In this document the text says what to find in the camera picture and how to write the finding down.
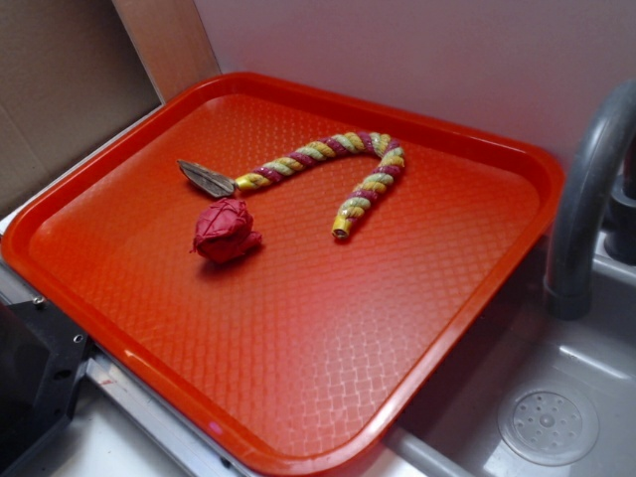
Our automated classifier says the brown cardboard panel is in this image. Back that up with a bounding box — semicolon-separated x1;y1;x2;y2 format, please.
1;1;220;217

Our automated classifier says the red woven ball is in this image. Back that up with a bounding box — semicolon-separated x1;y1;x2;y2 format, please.
191;198;262;264

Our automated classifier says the grey toy faucet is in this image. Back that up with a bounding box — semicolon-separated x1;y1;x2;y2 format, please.
544;79;635;320

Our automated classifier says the red plastic tray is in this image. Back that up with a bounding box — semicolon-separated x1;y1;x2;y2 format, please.
1;74;563;476

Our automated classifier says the dark faucet knob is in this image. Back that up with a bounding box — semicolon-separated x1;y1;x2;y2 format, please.
604;142;635;265

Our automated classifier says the black metal bracket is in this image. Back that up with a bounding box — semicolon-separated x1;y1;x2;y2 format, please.
1;301;91;476

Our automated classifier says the grey toy sink basin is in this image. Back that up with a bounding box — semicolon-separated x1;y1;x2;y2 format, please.
387;233;636;477

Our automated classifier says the twisted multicolour rope toy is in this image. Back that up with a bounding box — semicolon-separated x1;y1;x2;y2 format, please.
235;131;405;240

